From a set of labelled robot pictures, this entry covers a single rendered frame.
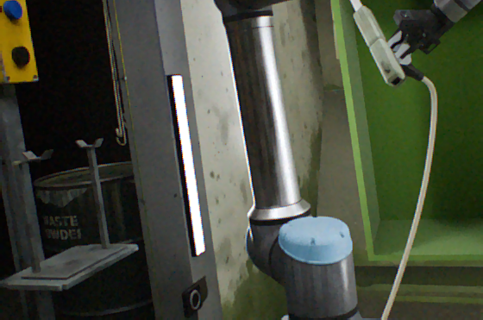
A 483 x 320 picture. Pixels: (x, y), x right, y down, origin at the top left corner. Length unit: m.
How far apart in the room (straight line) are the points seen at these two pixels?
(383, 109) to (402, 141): 0.16
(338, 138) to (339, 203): 0.42
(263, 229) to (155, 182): 0.80
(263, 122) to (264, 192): 0.16
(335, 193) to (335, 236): 2.24
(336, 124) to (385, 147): 1.08
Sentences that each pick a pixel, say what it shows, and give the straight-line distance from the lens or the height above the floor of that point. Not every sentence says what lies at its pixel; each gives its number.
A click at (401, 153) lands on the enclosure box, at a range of 2.56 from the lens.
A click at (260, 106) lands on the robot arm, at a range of 1.30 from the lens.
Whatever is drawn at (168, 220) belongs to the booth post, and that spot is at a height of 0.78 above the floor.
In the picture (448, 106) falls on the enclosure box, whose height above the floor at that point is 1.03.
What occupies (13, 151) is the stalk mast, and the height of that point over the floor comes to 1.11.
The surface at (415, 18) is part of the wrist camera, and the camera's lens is 1.66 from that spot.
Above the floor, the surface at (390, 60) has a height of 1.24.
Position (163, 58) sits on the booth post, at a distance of 2.00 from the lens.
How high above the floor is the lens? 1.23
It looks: 7 degrees down
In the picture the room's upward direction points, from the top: 7 degrees counter-clockwise
